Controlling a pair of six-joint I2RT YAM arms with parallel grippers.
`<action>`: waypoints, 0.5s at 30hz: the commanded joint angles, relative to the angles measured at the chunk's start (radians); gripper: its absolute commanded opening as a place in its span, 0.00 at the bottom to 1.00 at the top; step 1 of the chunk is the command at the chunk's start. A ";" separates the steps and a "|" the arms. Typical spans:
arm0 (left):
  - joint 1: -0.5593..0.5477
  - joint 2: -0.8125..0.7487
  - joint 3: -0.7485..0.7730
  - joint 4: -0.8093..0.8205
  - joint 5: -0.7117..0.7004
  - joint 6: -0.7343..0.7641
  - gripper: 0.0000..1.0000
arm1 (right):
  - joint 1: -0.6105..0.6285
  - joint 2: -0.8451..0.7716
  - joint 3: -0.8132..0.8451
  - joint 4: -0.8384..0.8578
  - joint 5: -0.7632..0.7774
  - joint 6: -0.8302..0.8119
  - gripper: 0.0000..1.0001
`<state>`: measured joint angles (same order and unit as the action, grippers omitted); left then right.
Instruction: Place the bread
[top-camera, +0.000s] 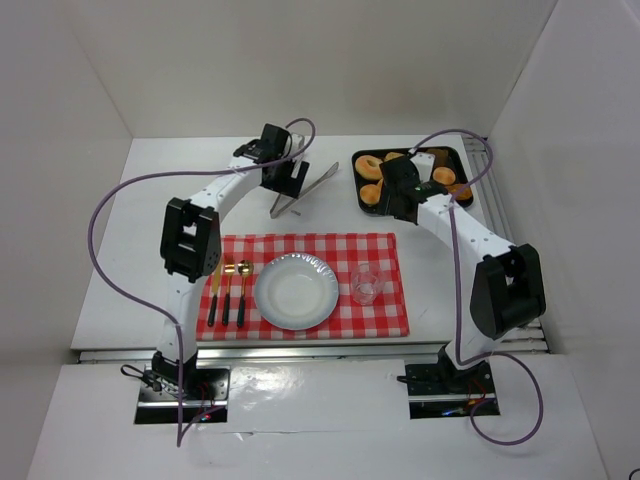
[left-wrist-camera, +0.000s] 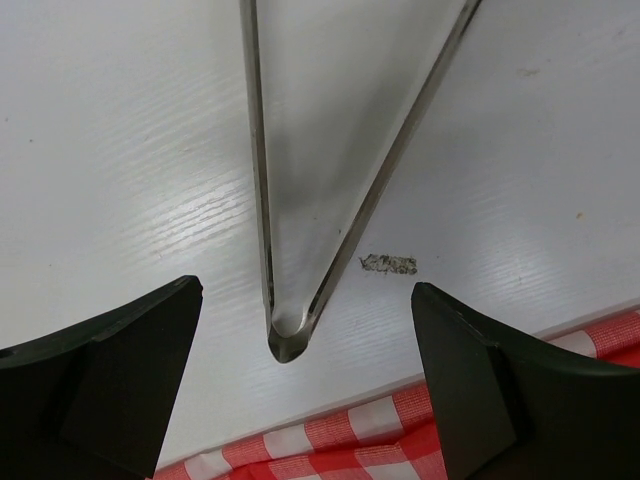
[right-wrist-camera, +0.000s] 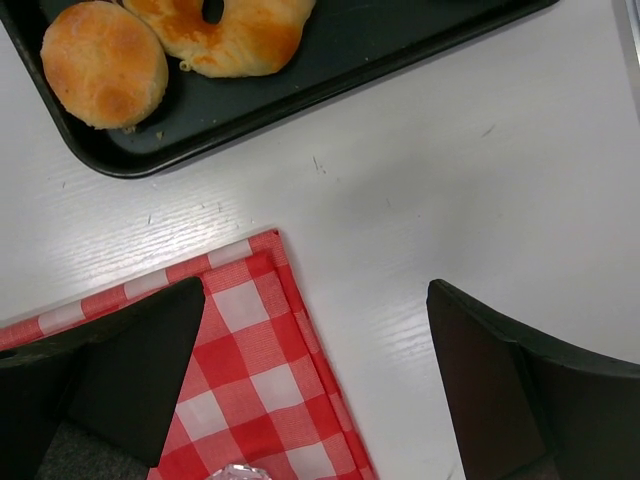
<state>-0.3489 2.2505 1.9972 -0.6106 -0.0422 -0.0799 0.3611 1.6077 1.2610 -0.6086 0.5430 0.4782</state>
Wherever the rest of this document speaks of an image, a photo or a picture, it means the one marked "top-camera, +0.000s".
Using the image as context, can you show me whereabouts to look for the silver metal tongs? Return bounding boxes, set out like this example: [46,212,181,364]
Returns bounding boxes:
[269,155,339,219]

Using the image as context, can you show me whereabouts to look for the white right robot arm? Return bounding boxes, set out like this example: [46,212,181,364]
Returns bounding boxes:
[380,155,546,379]

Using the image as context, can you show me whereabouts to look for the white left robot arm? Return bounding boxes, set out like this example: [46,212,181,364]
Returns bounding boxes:
[151,124,310,392]

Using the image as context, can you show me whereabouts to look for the brown bread piece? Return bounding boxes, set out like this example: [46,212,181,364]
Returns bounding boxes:
[430,148,451,168]

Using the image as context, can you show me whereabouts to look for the black bread tray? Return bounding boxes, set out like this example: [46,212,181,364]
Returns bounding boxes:
[351,145,468,216]

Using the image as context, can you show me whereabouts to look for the small round bun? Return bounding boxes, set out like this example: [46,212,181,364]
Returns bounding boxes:
[359,182,382,206]

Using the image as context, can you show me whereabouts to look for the square toast slice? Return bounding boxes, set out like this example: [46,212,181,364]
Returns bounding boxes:
[384,152,404,162]

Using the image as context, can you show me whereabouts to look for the clear drinking glass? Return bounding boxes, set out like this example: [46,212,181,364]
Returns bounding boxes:
[351,263,386,305]

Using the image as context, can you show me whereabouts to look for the white round plate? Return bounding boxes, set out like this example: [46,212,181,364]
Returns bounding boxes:
[253,252,340,331]

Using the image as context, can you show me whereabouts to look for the red white checkered cloth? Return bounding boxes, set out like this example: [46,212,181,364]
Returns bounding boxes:
[196,233,410,342]

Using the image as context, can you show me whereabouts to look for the ring bagel bread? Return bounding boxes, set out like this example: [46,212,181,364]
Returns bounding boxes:
[354,155,383,181]

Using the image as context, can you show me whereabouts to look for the twisted ring bread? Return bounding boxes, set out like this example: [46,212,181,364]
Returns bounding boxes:
[432,166,456,186]

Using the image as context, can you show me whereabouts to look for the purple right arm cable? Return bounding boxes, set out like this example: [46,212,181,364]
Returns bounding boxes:
[409,128,544,446]

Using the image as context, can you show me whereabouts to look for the gold spoon black handle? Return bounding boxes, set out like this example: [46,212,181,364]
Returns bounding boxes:
[236,260,254,329]

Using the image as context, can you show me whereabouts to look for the gold fork black handle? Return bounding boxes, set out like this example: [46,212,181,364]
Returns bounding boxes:
[222,255,236,327]

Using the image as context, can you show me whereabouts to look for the gold knife black handle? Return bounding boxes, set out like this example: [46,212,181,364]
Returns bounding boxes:
[207,263,223,327]

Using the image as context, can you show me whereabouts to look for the aluminium rail front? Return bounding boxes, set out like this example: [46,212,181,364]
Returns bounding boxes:
[74,341,551,364]

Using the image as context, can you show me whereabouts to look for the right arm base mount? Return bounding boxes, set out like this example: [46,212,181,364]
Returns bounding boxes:
[396,350,500,420]

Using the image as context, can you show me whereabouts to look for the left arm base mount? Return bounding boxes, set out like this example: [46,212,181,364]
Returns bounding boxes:
[121,363,232,425]

